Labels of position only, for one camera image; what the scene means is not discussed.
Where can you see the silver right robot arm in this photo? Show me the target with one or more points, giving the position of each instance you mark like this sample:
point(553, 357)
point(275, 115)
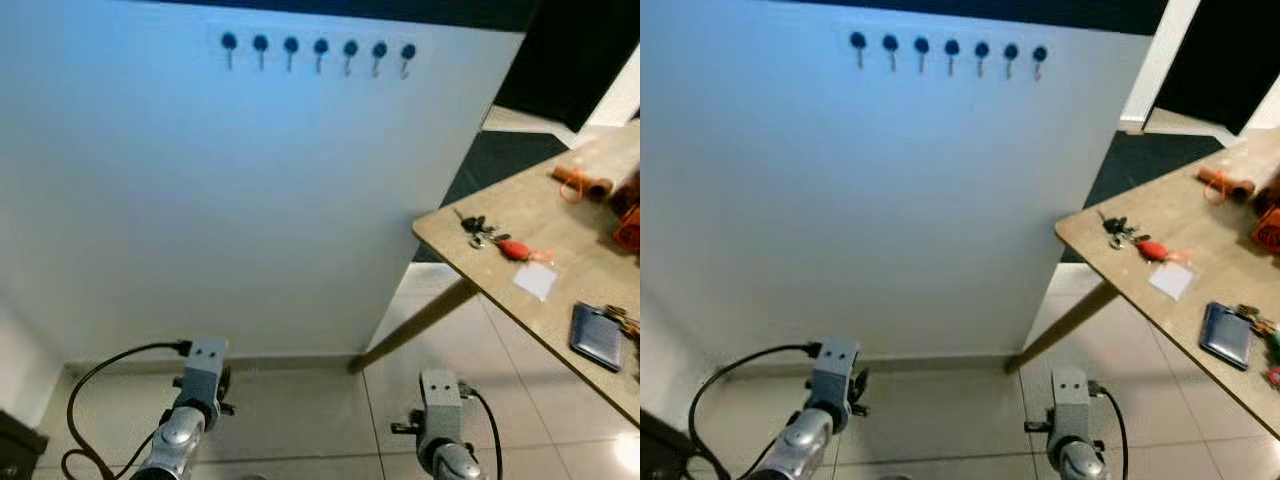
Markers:
point(1083, 463)
point(452, 463)

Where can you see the wooden table leg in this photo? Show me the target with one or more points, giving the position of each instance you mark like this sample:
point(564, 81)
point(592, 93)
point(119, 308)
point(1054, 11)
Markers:
point(410, 330)
point(1060, 332)

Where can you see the white paper card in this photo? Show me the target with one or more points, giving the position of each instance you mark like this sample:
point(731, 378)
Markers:
point(1172, 281)
point(535, 281)

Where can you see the dark low furniture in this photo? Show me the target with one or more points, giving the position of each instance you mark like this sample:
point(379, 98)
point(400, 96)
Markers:
point(20, 447)
point(660, 447)

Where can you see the key bunch with red fob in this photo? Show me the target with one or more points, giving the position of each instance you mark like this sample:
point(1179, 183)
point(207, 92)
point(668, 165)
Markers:
point(1150, 248)
point(513, 248)

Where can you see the dark blue wallet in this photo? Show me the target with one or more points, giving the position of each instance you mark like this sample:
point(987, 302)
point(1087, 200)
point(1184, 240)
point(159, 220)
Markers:
point(1227, 335)
point(597, 336)

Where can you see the key bunch with green fob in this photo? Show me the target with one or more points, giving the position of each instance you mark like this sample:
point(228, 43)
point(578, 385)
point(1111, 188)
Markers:
point(624, 321)
point(1266, 328)

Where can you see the orange box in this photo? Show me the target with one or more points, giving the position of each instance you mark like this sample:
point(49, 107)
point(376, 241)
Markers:
point(1268, 229)
point(629, 229)

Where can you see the brown roll with orange loop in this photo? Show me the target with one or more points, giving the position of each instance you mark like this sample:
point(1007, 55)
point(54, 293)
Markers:
point(585, 184)
point(1228, 184)

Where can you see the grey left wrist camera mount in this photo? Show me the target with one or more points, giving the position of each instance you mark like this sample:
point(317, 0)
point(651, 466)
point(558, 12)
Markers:
point(834, 372)
point(205, 368)

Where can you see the black round wall hook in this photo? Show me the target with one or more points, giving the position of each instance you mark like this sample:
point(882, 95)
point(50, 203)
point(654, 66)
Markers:
point(350, 48)
point(321, 47)
point(229, 42)
point(921, 45)
point(952, 47)
point(1040, 53)
point(408, 51)
point(260, 44)
point(890, 43)
point(858, 40)
point(291, 45)
point(982, 49)
point(379, 50)
point(1011, 51)

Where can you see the white door frame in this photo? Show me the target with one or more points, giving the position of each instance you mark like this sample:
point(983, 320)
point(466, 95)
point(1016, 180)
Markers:
point(1160, 60)
point(612, 100)

